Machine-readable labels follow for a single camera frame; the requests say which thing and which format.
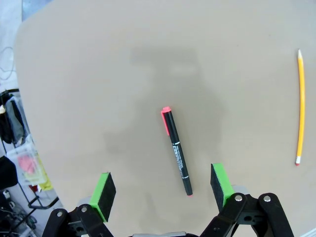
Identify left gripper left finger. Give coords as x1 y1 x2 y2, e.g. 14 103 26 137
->
41 172 117 237

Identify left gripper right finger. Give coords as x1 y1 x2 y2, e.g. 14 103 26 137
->
199 162 296 237

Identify black pen red cap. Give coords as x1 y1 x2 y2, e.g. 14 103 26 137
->
160 106 194 198

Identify yellow pencil pink eraser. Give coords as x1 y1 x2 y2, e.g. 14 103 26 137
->
294 48 306 166

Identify clear plastic box colourful contents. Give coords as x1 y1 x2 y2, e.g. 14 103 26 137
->
6 134 53 191

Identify black round object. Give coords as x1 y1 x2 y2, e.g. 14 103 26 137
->
0 155 18 191

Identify dark hanging clothes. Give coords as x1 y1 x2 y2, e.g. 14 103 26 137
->
0 95 27 146

